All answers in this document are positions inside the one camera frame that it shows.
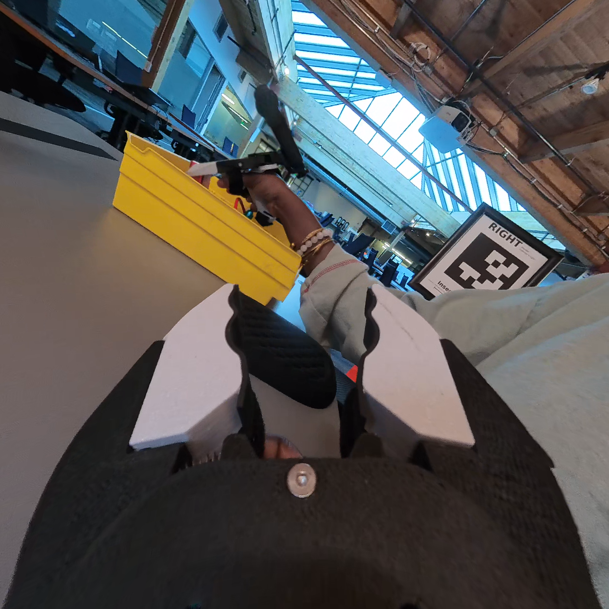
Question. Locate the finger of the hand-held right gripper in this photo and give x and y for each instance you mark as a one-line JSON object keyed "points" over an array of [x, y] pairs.
{"points": [[204, 169]]}

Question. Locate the yellow plastic bin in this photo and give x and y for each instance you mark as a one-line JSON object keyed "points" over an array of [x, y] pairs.
{"points": [[190, 223]]}

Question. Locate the orange traffic cone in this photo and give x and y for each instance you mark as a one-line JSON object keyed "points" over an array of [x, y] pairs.
{"points": [[352, 372]]}

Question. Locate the black office chair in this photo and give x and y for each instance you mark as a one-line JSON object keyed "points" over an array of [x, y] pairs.
{"points": [[52, 95]]}

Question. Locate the person's left hand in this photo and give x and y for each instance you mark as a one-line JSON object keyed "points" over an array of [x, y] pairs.
{"points": [[280, 449]]}

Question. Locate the black framed marker sign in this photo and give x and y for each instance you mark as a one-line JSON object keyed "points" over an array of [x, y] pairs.
{"points": [[476, 242]]}

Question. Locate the white ceiling projector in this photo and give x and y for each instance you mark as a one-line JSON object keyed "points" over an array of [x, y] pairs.
{"points": [[442, 128]]}

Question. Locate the person's right hand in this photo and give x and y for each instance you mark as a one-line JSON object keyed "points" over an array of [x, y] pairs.
{"points": [[280, 200]]}

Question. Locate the black quilted wrist rest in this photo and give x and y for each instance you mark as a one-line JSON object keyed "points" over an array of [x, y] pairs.
{"points": [[285, 352]]}

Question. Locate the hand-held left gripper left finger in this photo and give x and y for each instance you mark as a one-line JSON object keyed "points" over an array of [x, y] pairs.
{"points": [[190, 380]]}

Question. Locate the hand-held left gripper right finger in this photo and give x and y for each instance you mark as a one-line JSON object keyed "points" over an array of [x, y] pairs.
{"points": [[414, 380]]}

